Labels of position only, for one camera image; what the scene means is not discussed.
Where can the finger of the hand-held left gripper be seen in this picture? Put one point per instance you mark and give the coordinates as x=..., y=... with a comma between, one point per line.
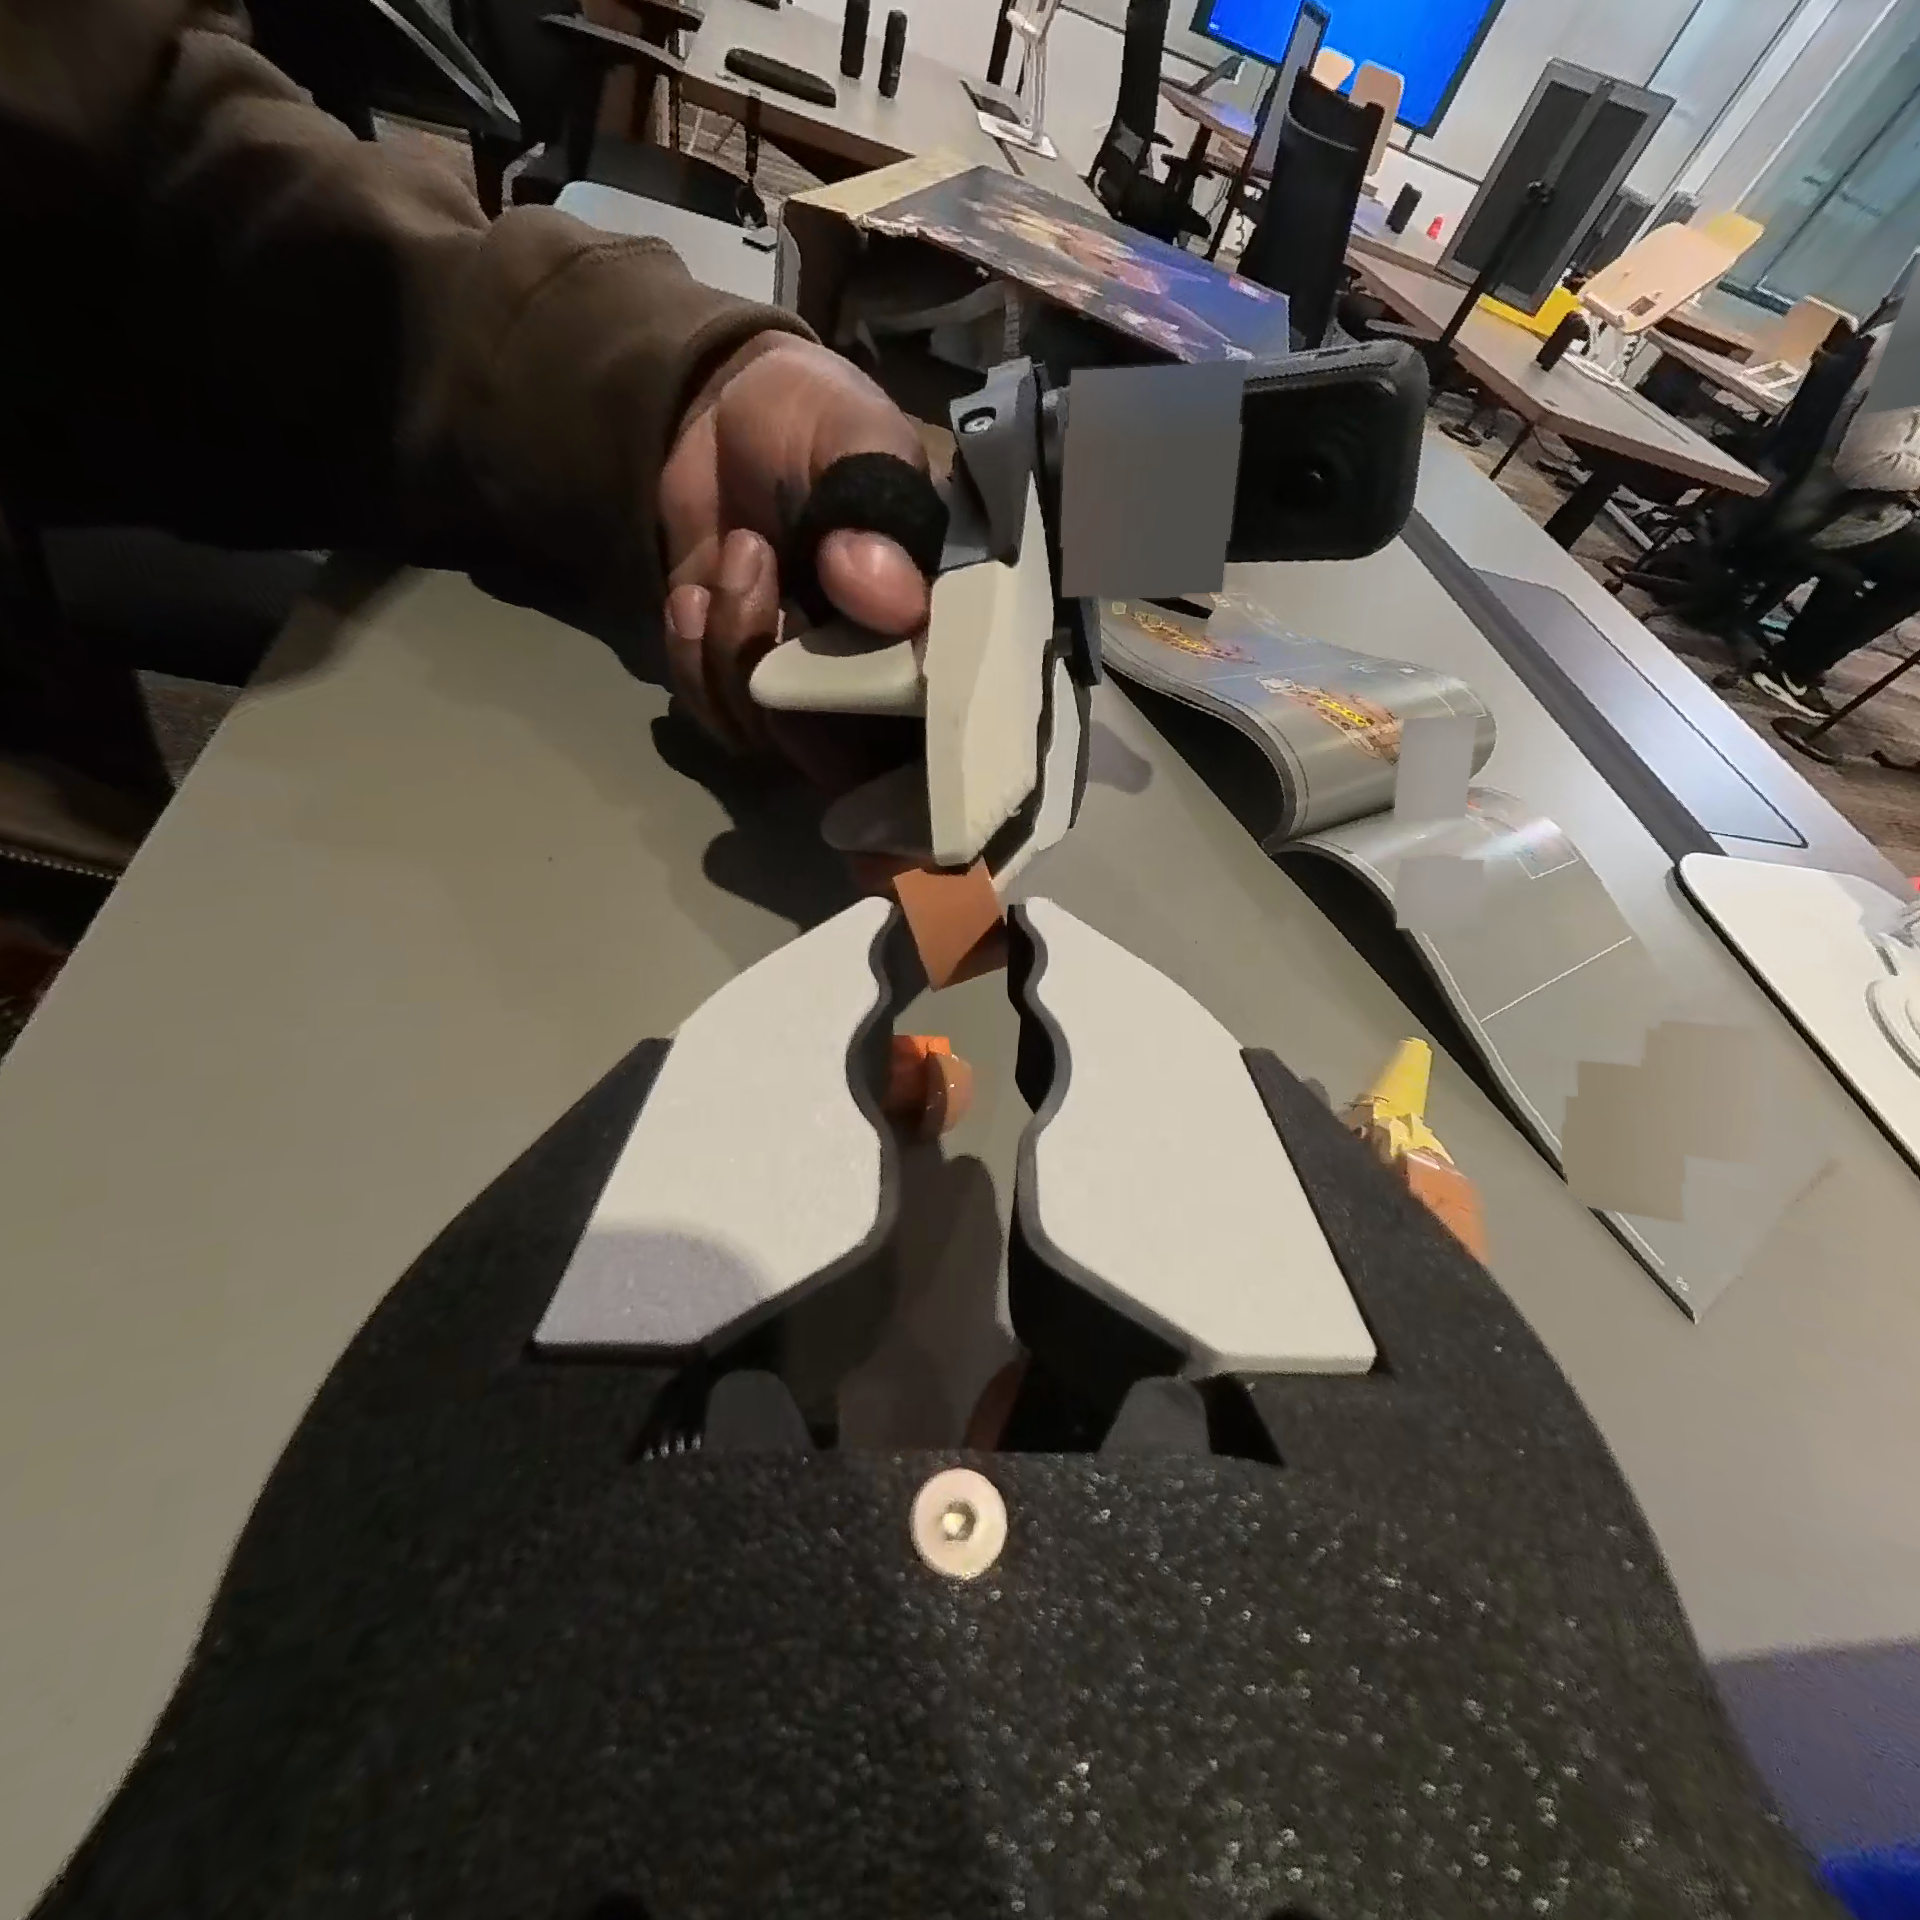
x=983, y=704
x=1072, y=750

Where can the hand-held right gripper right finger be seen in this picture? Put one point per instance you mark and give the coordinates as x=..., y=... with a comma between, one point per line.
x=1185, y=1185

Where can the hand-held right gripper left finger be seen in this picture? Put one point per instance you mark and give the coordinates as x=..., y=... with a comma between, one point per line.
x=734, y=1170

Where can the orange brick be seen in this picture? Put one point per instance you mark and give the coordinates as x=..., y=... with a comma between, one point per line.
x=905, y=1073

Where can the brown curved slope brick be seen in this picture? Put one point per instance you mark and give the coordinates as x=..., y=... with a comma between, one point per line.
x=950, y=922

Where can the brown tan brick-built model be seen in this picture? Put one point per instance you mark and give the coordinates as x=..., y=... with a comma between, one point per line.
x=1410, y=1154

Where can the brown quarter dome brick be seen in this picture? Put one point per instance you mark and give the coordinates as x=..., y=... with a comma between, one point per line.
x=957, y=1091

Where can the grey desk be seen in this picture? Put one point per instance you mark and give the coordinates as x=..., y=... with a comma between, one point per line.
x=376, y=974

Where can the yellow box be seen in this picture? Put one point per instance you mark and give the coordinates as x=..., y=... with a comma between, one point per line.
x=1522, y=310

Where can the black office chair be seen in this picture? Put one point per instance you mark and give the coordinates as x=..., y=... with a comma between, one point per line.
x=1142, y=89
x=600, y=105
x=1328, y=194

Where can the grey top office table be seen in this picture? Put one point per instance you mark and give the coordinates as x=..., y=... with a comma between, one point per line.
x=1621, y=388

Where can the cardboard set box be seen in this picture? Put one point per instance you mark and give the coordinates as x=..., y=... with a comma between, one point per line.
x=1079, y=240

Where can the grey panel on stand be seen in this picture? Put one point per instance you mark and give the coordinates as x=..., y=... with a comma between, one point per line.
x=1560, y=180

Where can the pale wooden stand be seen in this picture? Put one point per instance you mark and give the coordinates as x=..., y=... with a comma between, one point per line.
x=1650, y=270

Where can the grey open instruction booklet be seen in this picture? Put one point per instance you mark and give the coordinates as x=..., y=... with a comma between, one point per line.
x=1501, y=990

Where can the long wooden table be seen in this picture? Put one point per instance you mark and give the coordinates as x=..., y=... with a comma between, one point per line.
x=931, y=105

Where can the white board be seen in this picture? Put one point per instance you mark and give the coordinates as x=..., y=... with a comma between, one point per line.
x=1770, y=961

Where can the black oblong case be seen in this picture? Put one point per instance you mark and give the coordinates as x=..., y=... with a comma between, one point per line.
x=779, y=75

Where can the blue wall screen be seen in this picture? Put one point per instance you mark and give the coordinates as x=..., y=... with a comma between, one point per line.
x=1394, y=44

